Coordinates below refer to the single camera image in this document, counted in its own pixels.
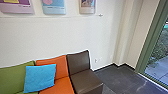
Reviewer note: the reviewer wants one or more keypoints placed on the cyan square cushion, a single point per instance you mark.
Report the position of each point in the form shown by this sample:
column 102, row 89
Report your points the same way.
column 39, row 77

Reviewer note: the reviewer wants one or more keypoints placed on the wall poster with blue picture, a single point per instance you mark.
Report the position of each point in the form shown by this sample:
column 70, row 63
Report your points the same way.
column 54, row 6

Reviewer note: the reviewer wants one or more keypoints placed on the wall poster with pink picture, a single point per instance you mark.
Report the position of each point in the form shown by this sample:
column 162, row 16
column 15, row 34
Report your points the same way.
column 87, row 6

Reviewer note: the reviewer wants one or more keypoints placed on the wall poster with purple picture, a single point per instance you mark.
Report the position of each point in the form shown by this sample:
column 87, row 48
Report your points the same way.
column 15, row 6

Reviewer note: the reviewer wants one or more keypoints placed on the brown sofa seat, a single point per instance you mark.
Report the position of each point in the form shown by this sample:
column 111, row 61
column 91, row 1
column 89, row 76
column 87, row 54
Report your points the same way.
column 83, row 78

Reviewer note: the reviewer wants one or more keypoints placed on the green framed glass wall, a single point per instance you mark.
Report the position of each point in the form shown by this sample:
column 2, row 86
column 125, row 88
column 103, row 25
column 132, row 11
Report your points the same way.
column 151, row 36

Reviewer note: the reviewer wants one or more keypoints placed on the orange sofa seat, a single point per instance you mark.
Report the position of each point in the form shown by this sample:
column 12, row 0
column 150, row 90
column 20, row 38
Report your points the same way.
column 61, row 71

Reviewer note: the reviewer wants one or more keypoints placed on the white double wall socket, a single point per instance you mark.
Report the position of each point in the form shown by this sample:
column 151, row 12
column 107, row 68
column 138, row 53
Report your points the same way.
column 97, row 60

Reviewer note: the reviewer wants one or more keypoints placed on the green sofa seat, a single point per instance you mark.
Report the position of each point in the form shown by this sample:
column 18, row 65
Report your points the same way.
column 11, row 78

